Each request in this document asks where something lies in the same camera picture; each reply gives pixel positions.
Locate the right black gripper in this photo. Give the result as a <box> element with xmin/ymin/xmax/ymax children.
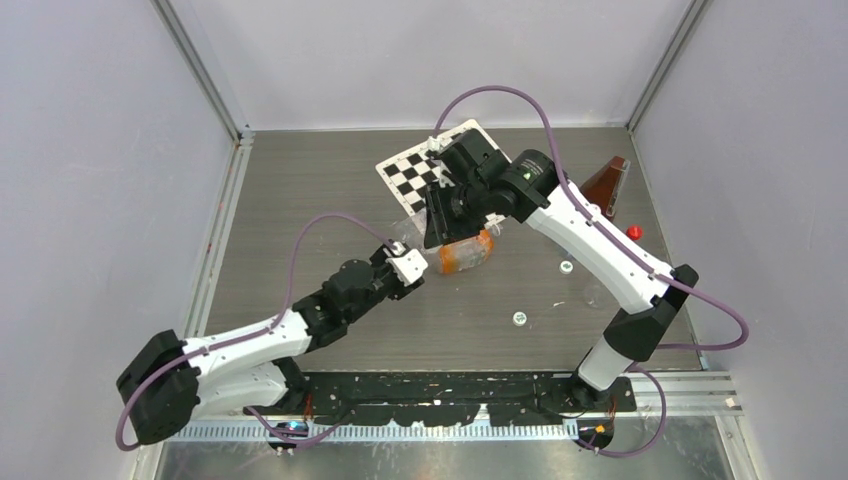
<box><xmin>420</xmin><ymin>180</ymin><xmax>489</xmax><ymax>251</ymax></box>

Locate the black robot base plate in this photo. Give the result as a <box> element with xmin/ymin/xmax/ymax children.
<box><xmin>306</xmin><ymin>371</ymin><xmax>637</xmax><ymax>427</ymax></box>

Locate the orange crushed plastic bottle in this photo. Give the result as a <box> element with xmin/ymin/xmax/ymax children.
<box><xmin>436</xmin><ymin>230</ymin><xmax>494</xmax><ymax>275</ymax></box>

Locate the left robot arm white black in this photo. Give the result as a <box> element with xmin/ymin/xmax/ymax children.
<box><xmin>116</xmin><ymin>242</ymin><xmax>428</xmax><ymax>451</ymax></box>

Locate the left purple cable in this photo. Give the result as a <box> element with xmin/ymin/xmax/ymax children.
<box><xmin>115</xmin><ymin>212</ymin><xmax>407</xmax><ymax>453</ymax></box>

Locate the white green bottle cap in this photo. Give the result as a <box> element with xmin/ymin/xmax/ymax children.
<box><xmin>559</xmin><ymin>260</ymin><xmax>573</xmax><ymax>275</ymax></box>

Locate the white green cap front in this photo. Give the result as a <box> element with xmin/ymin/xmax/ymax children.
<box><xmin>512</xmin><ymin>311</ymin><xmax>527</xmax><ymax>327</ymax></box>

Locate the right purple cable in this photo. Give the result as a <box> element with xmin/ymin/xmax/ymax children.
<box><xmin>433</xmin><ymin>84</ymin><xmax>751</xmax><ymax>460</ymax></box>

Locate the upright bottle red cap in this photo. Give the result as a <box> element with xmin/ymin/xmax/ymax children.
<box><xmin>626</xmin><ymin>225</ymin><xmax>644</xmax><ymax>241</ymax></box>

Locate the purple cable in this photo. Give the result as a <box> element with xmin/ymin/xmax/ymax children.
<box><xmin>433</xmin><ymin>84</ymin><xmax>751</xmax><ymax>460</ymax></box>
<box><xmin>115</xmin><ymin>212</ymin><xmax>407</xmax><ymax>453</ymax></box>

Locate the clear bottle blue label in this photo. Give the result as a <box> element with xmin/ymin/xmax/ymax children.
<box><xmin>390</xmin><ymin>215</ymin><xmax>426</xmax><ymax>248</ymax></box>

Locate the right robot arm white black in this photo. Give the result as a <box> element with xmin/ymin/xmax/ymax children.
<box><xmin>424</xmin><ymin>129</ymin><xmax>698</xmax><ymax>411</ymax></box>

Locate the black white chessboard mat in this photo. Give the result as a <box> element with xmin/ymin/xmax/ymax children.
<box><xmin>375</xmin><ymin>119</ymin><xmax>500</xmax><ymax>216</ymax></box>

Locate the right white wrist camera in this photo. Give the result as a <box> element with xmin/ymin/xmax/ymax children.
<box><xmin>425</xmin><ymin>132</ymin><xmax>462</xmax><ymax>158</ymax></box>

